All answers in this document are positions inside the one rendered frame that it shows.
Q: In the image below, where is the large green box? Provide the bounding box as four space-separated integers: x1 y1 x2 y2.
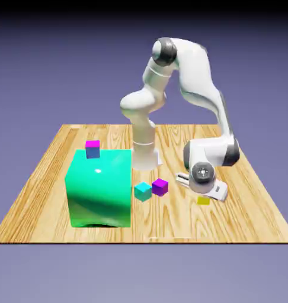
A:
64 149 132 228

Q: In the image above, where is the small magenta cube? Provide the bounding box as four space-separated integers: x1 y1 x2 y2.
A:
85 140 101 159

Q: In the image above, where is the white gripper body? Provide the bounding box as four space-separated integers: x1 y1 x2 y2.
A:
175 172 229 202

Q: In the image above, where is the small cyan cube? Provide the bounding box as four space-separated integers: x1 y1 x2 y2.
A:
134 181 153 202

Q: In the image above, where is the small purple cube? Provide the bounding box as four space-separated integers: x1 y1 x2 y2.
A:
152 178 169 197

